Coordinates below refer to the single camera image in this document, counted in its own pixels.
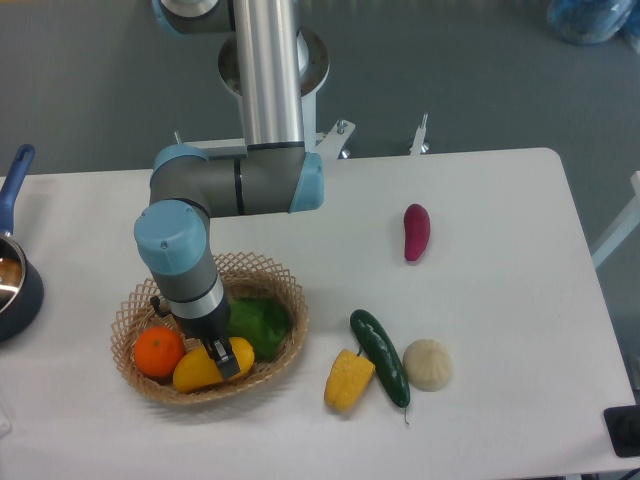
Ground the green bok choy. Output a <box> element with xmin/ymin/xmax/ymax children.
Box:
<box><xmin>227</xmin><ymin>298</ymin><xmax>290</xmax><ymax>362</ymax></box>

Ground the woven wicker basket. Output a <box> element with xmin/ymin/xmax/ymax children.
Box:
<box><xmin>111</xmin><ymin>252</ymin><xmax>308</xmax><ymax>405</ymax></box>

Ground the dark blue saucepan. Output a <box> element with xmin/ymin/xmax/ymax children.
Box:
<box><xmin>1</xmin><ymin>144</ymin><xmax>44</xmax><ymax>342</ymax></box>

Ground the white frame bar right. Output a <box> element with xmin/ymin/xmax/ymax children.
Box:
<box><xmin>590</xmin><ymin>171</ymin><xmax>639</xmax><ymax>269</ymax></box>

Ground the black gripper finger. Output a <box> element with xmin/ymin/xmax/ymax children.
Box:
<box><xmin>203</xmin><ymin>337</ymin><xmax>240</xmax><ymax>380</ymax></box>

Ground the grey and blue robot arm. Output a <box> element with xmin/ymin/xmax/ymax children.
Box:
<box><xmin>134</xmin><ymin>1</ymin><xmax>324</xmax><ymax>379</ymax></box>

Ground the orange fruit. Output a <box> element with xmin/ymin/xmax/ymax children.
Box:
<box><xmin>133</xmin><ymin>326</ymin><xmax>186</xmax><ymax>378</ymax></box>

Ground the beige steamed bun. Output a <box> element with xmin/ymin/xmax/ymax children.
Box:
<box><xmin>403</xmin><ymin>339</ymin><xmax>453</xmax><ymax>392</ymax></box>

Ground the dark green cucumber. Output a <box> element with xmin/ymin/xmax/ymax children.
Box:
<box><xmin>349</xmin><ymin>309</ymin><xmax>411</xmax><ymax>427</ymax></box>

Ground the black device at edge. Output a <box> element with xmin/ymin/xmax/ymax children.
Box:
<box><xmin>603</xmin><ymin>405</ymin><xmax>639</xmax><ymax>458</ymax></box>

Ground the blue plastic bag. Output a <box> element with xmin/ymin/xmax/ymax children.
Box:
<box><xmin>546</xmin><ymin>0</ymin><xmax>639</xmax><ymax>46</ymax></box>

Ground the yellow mango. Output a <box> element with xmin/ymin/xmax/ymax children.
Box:
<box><xmin>173</xmin><ymin>337</ymin><xmax>255</xmax><ymax>394</ymax></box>

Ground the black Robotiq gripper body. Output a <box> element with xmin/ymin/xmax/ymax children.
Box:
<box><xmin>172</xmin><ymin>298</ymin><xmax>231</xmax><ymax>350</ymax></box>

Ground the purple sweet potato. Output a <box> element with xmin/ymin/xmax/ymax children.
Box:
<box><xmin>403</xmin><ymin>203</ymin><xmax>431</xmax><ymax>262</ymax></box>

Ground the yellow bell pepper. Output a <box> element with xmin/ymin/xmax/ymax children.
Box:
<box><xmin>324</xmin><ymin>349</ymin><xmax>376</xmax><ymax>413</ymax></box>

